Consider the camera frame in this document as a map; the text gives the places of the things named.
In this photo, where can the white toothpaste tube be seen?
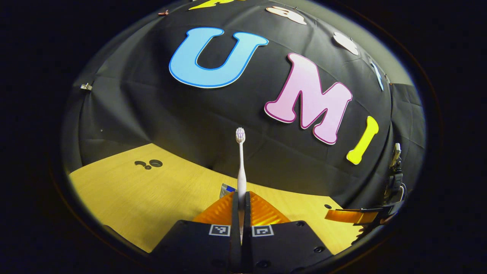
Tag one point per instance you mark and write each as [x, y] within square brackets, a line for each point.
[226, 189]

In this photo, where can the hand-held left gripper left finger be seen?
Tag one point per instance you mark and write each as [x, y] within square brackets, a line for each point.
[235, 224]

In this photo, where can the silver metal clip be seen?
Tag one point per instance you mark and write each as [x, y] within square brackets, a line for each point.
[86, 86]

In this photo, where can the wooden desktop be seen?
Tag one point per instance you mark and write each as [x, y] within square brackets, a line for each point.
[152, 198]

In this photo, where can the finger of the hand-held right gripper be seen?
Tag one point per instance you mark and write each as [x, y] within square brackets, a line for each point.
[350, 216]

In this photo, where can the white toothbrush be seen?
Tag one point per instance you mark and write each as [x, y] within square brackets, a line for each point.
[241, 171]

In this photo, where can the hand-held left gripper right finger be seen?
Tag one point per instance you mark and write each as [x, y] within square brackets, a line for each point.
[247, 224]

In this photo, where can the black backdrop cloth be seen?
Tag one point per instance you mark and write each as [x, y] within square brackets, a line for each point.
[182, 114]

